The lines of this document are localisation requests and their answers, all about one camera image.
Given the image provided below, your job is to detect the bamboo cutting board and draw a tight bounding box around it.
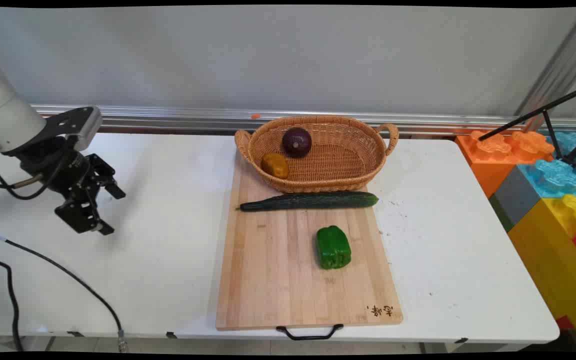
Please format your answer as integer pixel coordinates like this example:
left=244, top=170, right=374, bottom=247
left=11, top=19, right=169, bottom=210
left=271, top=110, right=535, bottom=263
left=215, top=150, right=404, bottom=342

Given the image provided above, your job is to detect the grey foam block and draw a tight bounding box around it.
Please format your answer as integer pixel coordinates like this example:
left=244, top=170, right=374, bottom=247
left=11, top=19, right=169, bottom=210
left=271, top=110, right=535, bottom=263
left=488, top=165, right=542, bottom=233

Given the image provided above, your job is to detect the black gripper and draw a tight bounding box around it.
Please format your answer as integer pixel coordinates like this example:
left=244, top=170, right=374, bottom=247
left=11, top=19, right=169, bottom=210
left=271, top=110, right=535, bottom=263
left=18, top=137, right=127, bottom=236

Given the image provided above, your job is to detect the plain black cable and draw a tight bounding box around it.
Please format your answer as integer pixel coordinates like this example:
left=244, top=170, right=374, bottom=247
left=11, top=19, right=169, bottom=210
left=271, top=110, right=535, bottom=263
left=0, top=254, right=24, bottom=353

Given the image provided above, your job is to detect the green bell pepper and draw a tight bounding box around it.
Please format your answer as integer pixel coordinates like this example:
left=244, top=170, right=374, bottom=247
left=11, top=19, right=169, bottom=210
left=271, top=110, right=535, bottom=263
left=316, top=225, right=352, bottom=270

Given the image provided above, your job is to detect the horizontal aluminium rail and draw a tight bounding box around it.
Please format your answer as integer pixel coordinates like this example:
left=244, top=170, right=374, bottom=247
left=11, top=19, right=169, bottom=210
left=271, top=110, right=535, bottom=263
left=30, top=103, right=576, bottom=136

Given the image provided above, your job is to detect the blue foam block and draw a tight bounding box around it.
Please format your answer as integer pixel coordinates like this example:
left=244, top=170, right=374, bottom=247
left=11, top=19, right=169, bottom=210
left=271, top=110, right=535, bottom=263
left=517, top=131, right=576, bottom=199

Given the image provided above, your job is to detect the dark green cucumber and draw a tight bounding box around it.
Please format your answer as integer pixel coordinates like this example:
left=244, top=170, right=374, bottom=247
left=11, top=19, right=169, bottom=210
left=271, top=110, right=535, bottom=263
left=236, top=191, right=380, bottom=213

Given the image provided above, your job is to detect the orange foam block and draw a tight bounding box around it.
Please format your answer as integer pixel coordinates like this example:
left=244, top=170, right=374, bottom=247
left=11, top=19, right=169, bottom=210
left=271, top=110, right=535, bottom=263
left=455, top=130, right=555, bottom=199

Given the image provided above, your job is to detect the yellow bell pepper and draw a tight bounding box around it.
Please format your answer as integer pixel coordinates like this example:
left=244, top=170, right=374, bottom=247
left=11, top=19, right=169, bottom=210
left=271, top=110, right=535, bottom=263
left=261, top=152, right=290, bottom=180

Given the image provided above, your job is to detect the black silver wrist camera bracket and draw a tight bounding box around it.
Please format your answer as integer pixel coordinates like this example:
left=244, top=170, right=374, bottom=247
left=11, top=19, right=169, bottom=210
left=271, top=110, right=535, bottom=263
left=42, top=106, right=103, bottom=152

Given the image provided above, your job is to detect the woven wicker basket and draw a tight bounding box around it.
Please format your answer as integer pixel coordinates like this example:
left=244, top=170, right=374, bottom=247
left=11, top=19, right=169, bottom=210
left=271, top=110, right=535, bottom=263
left=234, top=115, right=400, bottom=194

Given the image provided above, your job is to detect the purple onion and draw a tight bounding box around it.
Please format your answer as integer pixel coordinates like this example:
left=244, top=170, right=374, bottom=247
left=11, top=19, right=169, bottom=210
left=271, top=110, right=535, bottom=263
left=282, top=127, right=313, bottom=159

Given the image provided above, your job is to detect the black cable with metal connector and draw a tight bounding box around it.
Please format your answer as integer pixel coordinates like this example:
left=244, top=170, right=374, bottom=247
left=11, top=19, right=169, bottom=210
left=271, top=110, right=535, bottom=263
left=0, top=227, right=129, bottom=354

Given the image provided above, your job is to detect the black tripod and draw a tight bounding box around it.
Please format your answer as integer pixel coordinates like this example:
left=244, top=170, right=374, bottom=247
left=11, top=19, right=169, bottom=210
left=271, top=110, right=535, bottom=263
left=477, top=82, right=576, bottom=169

